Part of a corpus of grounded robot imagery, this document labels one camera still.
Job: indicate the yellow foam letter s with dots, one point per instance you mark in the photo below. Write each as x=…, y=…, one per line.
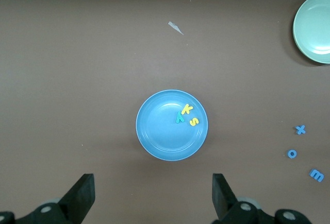
x=194, y=121

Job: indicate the blue foam letter o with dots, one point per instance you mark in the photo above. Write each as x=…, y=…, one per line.
x=288, y=153

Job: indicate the yellow foam letter k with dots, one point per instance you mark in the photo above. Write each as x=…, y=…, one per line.
x=186, y=109

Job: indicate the blue plate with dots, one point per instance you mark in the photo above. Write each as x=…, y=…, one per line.
x=165, y=136

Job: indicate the small white paper scrap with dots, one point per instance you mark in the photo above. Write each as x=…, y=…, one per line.
x=176, y=27

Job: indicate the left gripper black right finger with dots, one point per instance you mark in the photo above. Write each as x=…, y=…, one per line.
x=232, y=208

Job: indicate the blue foam letter x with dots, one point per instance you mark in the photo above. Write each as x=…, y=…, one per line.
x=300, y=129

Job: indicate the blue foam letter m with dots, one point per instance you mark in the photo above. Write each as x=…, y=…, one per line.
x=316, y=175

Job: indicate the pale green plate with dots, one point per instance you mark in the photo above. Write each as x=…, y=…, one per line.
x=315, y=25

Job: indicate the brown table cover sheet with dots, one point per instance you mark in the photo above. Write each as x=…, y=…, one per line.
x=77, y=79

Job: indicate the teal foam letter y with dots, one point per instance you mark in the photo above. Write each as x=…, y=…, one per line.
x=178, y=118

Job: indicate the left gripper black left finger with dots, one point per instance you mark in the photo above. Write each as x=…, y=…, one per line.
x=69, y=206

